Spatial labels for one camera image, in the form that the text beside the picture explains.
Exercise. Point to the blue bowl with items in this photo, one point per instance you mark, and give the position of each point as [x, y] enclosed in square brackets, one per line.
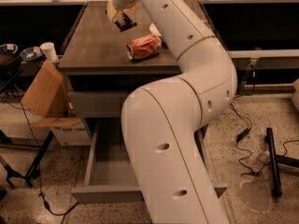
[32, 54]

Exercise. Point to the open grey middle drawer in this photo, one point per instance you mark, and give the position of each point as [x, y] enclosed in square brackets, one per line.
[109, 176]

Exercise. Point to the white paper cup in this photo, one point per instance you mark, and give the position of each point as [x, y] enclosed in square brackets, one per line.
[50, 52]

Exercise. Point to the brown cardboard box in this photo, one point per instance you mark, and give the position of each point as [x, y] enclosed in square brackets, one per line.
[47, 96]

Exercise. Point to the black stand leg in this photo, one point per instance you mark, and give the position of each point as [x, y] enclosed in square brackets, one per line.
[275, 161]

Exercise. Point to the crushed orange soda can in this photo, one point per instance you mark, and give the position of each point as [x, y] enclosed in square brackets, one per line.
[143, 47]

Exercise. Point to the grey drawer cabinet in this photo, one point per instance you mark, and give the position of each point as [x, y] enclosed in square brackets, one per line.
[96, 60]

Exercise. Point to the clear plastic bottle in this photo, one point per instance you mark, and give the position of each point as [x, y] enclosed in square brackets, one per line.
[259, 163]

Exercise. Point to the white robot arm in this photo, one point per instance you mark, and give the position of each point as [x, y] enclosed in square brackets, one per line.
[159, 119]

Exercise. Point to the closed grey top drawer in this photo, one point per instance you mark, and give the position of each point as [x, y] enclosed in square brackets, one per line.
[97, 104]

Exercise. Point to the black table leg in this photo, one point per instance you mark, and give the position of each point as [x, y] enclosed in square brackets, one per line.
[32, 171]

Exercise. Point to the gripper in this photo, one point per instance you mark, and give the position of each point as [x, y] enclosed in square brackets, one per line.
[121, 0]

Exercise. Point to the dark rxbar chocolate bar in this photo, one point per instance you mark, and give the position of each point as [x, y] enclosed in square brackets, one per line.
[126, 22]

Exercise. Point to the white paper bowl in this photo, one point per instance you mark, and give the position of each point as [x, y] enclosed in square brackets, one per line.
[153, 29]

